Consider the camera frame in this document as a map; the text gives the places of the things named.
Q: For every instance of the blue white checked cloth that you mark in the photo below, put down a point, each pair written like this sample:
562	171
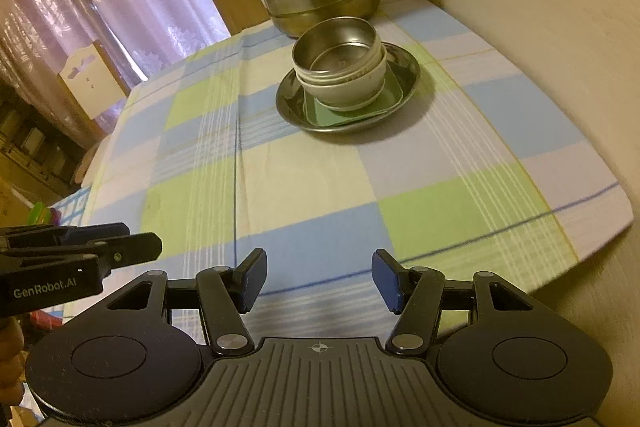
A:
70	207

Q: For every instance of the green square plate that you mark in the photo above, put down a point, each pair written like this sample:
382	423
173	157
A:
390	102

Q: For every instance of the black metal rack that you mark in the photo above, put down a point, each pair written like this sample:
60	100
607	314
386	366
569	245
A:
35	147

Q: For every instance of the checked tablecloth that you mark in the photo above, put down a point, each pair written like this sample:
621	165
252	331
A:
300	187

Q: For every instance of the white ceramic bowl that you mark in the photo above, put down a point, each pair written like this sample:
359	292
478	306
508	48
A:
350	97

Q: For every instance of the green plastic cup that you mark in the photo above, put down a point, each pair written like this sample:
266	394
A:
41	214

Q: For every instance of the stainless steel bowl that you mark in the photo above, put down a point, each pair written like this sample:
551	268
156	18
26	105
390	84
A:
350	39

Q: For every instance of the round stainless steel plate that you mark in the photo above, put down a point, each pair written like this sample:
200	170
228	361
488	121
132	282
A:
295	107

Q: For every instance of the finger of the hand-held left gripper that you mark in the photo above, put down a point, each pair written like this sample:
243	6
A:
135	247
90	232

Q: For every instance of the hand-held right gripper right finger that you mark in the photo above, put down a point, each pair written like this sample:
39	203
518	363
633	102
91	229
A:
387	279

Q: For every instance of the person's left hand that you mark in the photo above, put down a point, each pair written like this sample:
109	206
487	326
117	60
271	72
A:
10	362

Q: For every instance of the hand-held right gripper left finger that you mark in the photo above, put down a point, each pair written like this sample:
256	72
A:
253	279

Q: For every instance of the white wooden chair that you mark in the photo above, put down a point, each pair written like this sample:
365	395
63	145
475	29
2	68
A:
92	77

